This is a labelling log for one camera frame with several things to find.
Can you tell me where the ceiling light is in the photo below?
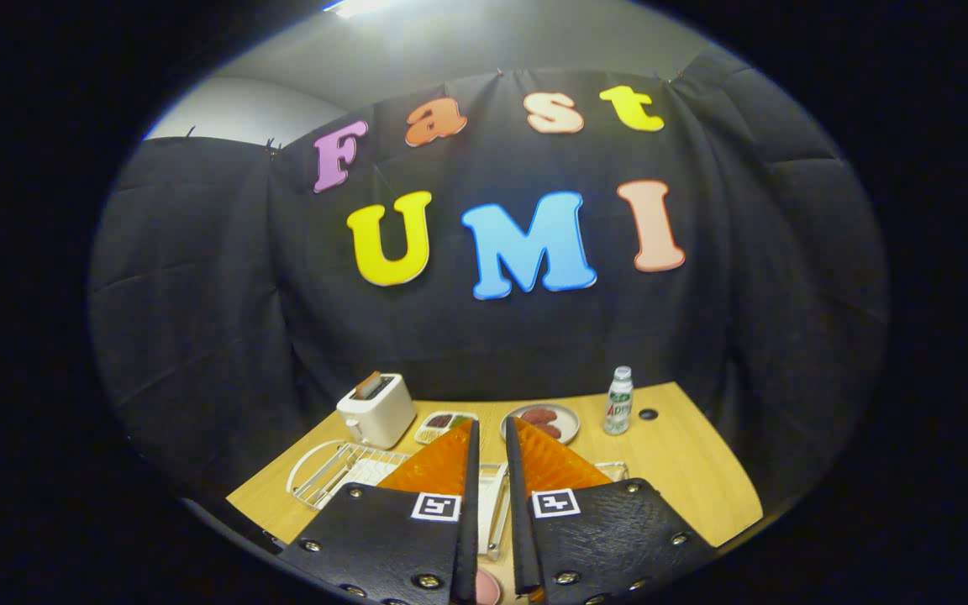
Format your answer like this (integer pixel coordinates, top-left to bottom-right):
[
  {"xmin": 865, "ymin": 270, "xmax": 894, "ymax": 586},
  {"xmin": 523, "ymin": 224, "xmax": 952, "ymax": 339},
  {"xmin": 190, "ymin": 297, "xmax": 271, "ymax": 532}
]
[{"xmin": 322, "ymin": 0, "xmax": 397, "ymax": 19}]

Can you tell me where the white divided dish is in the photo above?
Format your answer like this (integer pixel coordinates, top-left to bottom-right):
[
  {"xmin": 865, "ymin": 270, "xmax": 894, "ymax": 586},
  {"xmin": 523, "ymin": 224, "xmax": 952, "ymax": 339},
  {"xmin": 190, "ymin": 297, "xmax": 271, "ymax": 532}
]
[{"xmin": 414, "ymin": 410, "xmax": 480, "ymax": 446}]

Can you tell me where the white green drink bottle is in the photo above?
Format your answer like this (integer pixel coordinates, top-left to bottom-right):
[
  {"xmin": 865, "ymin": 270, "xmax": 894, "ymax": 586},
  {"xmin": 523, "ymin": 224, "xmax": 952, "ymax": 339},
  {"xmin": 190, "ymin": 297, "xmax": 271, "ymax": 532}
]
[{"xmin": 603, "ymin": 366, "xmax": 634, "ymax": 436}]

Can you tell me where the grey round plate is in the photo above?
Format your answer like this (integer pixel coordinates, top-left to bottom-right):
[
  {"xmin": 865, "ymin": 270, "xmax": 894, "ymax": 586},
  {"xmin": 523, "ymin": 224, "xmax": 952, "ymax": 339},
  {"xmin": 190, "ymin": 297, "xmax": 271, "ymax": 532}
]
[{"xmin": 500, "ymin": 403, "xmax": 581, "ymax": 445}]

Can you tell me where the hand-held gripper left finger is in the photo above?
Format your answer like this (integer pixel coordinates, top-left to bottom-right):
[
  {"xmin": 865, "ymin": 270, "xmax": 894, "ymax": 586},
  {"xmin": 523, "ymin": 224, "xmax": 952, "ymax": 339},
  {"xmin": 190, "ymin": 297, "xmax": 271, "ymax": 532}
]
[{"xmin": 278, "ymin": 418, "xmax": 481, "ymax": 604}]

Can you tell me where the white wire dish rack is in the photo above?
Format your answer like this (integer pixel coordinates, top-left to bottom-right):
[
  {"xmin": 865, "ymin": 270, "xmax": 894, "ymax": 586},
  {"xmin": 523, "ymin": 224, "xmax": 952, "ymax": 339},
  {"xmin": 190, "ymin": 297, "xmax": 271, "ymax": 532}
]
[{"xmin": 286, "ymin": 439, "xmax": 510, "ymax": 561}]

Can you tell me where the white toaster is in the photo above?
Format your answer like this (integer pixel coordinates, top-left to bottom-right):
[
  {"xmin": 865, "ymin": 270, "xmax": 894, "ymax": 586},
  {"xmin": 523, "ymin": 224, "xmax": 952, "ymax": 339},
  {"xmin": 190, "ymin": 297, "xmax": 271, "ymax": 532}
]
[{"xmin": 336, "ymin": 372, "xmax": 418, "ymax": 450}]

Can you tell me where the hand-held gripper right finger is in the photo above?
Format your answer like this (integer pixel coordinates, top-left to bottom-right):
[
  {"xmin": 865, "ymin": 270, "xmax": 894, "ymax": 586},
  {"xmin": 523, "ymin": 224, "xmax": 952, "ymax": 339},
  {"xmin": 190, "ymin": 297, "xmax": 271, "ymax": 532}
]
[{"xmin": 504, "ymin": 416, "xmax": 716, "ymax": 604}]

